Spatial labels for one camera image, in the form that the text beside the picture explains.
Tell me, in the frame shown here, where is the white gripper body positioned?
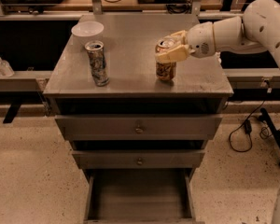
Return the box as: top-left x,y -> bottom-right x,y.
187,21 -> 216,58

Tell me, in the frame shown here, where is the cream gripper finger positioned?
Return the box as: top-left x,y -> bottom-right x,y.
155,45 -> 189,63
170,30 -> 188,45

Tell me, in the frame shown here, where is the orange soda can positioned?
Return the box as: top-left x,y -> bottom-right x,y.
155,38 -> 176,81

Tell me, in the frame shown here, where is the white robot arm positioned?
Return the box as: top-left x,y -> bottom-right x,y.
155,0 -> 280,70

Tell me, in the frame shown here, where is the blue white tall can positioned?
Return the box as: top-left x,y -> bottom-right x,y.
85,40 -> 109,87

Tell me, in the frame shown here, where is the grey drawer cabinet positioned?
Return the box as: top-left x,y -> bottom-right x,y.
42,13 -> 234,224

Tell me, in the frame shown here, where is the grey top drawer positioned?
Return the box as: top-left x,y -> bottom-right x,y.
55,114 -> 222,141

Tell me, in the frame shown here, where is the grey drawer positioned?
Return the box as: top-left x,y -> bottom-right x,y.
83,169 -> 204,224
55,114 -> 222,141
72,150 -> 204,169

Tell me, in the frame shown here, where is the grey middle drawer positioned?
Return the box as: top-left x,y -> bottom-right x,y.
72,150 -> 204,169

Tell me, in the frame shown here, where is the grey bottom drawer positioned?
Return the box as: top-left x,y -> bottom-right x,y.
83,169 -> 204,224

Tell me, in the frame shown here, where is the white pump bottle right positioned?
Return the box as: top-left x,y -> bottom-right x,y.
216,52 -> 222,64

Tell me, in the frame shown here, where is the white bowl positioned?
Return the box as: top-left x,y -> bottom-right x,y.
71,21 -> 104,45

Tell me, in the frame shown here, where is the black stand leg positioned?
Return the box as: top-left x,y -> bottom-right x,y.
260,108 -> 280,166

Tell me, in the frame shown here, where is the clear sanitizer bottle left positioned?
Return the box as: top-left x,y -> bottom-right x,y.
0,57 -> 14,77

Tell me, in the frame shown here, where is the black power cable floor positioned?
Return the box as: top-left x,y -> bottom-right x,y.
228,101 -> 265,153

